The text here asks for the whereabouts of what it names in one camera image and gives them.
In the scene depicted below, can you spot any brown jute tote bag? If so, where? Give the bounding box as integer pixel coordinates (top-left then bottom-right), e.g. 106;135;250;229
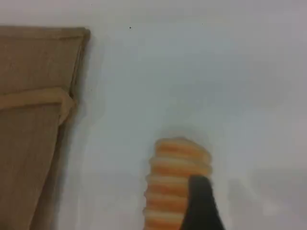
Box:
0;25;91;230

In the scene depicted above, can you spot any long ridged orange bread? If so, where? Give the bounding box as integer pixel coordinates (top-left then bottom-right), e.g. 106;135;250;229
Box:
143;136;213;230

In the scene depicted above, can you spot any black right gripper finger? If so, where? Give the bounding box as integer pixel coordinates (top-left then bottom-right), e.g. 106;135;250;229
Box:
180;175;227;230

